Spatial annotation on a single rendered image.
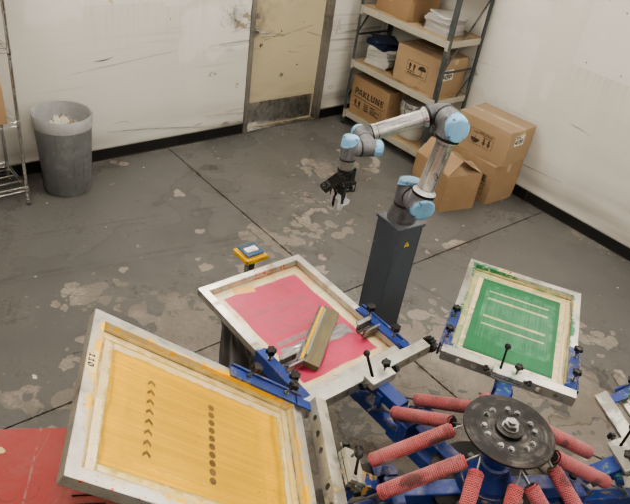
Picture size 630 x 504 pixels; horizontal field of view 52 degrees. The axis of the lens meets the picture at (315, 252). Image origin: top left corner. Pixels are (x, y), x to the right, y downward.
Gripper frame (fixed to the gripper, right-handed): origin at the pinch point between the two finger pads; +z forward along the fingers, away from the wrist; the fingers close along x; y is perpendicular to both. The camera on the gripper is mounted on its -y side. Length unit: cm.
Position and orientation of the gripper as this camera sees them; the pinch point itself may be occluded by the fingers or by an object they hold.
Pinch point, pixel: (334, 206)
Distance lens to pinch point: 301.4
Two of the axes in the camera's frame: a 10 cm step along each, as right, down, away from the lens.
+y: 8.3, -2.2, 5.2
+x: -5.4, -5.3, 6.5
